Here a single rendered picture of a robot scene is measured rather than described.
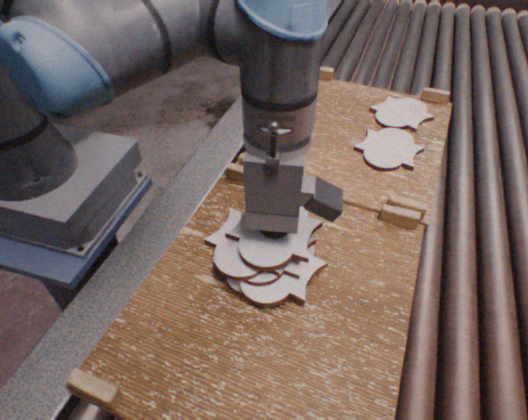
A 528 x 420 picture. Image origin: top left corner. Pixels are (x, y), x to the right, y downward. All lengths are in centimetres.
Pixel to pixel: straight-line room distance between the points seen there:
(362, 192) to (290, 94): 36
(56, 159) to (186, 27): 39
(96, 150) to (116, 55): 45
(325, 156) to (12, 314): 147
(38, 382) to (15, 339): 124
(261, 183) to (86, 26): 21
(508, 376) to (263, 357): 29
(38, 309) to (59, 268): 113
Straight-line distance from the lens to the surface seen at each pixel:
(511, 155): 92
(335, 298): 53
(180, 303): 53
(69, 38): 32
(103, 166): 73
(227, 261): 50
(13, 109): 65
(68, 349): 57
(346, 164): 73
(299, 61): 35
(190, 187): 71
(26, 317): 184
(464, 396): 54
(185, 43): 38
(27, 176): 70
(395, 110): 90
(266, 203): 43
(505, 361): 59
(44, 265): 73
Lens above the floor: 138
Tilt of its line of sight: 45 degrees down
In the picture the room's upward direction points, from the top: straight up
